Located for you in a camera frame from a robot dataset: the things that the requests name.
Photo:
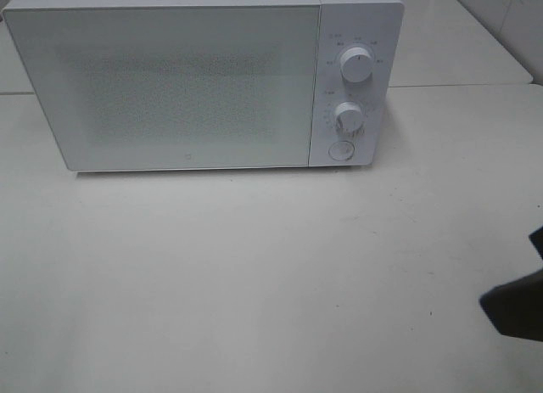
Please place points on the white microwave oven body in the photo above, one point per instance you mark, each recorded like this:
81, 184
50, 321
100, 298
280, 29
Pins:
342, 24

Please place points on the white microwave knob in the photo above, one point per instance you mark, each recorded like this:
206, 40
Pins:
356, 64
348, 117

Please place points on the white microwave door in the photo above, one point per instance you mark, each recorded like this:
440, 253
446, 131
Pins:
173, 88

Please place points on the round door release button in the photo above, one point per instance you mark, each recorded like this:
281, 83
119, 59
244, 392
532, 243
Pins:
341, 150

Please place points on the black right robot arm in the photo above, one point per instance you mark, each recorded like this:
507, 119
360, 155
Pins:
515, 308

